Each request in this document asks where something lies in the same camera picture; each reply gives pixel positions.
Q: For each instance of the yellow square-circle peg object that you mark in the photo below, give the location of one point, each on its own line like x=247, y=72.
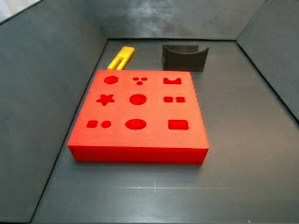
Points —
x=121, y=58

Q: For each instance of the black curved fixture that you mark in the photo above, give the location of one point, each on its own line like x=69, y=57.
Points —
x=184, y=58

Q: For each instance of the red shape-sorter block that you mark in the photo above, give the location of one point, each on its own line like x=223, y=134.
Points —
x=140, y=118

